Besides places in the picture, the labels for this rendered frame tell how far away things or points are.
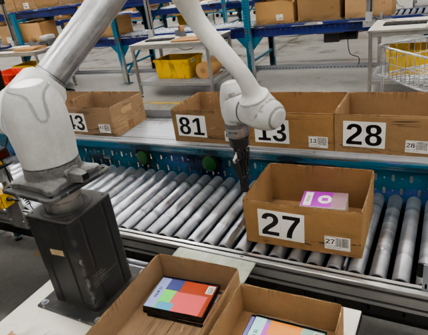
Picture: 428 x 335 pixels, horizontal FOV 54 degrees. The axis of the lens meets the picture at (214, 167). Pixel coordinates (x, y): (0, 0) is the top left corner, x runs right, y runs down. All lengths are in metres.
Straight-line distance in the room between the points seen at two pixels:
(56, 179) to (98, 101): 1.61
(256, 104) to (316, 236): 0.47
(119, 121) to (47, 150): 1.25
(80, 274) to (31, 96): 0.52
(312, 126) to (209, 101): 0.70
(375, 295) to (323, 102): 1.00
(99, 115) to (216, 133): 0.71
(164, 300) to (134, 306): 0.10
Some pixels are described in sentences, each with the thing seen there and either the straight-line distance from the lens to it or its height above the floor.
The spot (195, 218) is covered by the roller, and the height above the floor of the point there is 0.75.
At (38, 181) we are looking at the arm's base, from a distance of 1.21.
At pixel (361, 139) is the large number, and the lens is 1.78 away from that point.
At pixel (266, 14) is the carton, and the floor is 0.93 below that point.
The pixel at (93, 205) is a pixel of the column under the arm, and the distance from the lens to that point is 1.27.
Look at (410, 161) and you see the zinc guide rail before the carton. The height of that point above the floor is 0.89.
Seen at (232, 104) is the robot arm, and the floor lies 1.21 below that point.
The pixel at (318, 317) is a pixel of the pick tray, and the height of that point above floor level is 0.79.
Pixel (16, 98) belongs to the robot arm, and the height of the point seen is 1.42.
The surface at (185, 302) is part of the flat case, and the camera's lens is 1.27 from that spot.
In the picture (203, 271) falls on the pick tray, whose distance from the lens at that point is 1.33.
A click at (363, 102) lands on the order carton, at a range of 2.04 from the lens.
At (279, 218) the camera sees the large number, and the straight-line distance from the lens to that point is 1.43.
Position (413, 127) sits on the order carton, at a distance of 1.74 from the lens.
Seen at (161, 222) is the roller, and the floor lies 0.74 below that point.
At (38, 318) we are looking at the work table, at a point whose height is 0.75.
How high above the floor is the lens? 1.64
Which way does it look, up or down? 25 degrees down
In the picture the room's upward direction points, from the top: 9 degrees counter-clockwise
